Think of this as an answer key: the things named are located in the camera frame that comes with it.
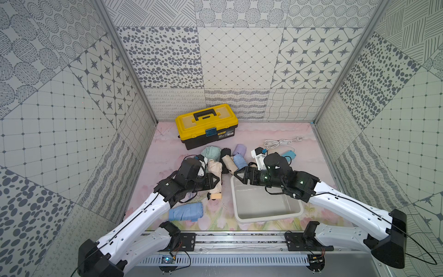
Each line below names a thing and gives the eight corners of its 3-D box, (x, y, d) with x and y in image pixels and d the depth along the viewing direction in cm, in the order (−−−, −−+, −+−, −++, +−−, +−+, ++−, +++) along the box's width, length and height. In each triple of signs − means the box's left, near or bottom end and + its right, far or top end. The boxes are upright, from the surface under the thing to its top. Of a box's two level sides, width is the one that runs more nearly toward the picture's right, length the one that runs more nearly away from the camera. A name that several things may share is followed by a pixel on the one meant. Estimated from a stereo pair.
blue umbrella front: (169, 221, 82) (166, 219, 79) (172, 205, 87) (170, 202, 83) (202, 221, 82) (201, 219, 79) (204, 205, 87) (203, 202, 84)
